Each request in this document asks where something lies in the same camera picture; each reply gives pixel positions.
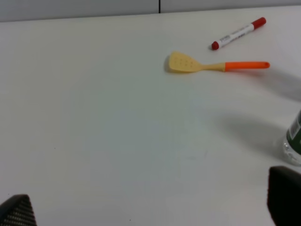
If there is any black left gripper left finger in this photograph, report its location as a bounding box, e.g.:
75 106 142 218
0 194 37 226

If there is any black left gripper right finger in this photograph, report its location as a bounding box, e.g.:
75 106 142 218
267 166 301 226

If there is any clear water bottle green label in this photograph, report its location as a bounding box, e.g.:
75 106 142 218
283 111 301 166

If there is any red white marker pen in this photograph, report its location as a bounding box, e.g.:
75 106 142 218
211 17 266 50

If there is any yellow spatula orange handle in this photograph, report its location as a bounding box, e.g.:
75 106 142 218
168 51 270 73

